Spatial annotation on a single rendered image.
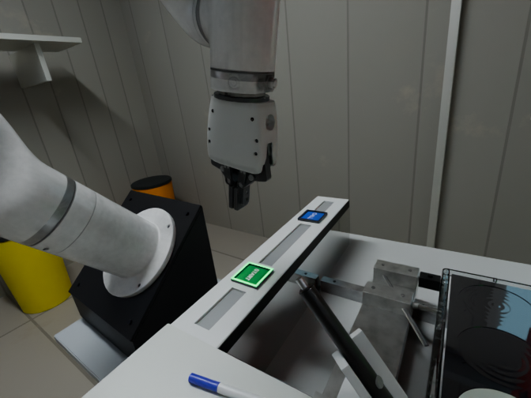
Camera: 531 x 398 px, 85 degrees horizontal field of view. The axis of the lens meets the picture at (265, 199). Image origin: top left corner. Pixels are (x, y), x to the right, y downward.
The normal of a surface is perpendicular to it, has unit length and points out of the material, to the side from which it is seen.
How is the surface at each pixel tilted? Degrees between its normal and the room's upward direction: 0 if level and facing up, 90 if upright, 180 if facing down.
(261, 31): 101
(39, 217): 97
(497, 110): 90
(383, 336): 0
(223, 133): 91
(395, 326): 0
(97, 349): 0
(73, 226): 94
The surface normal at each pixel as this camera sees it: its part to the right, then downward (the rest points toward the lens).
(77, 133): 0.81, 0.12
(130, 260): 0.59, 0.46
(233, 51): -0.21, 0.44
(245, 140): -0.44, 0.41
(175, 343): -0.11, -0.93
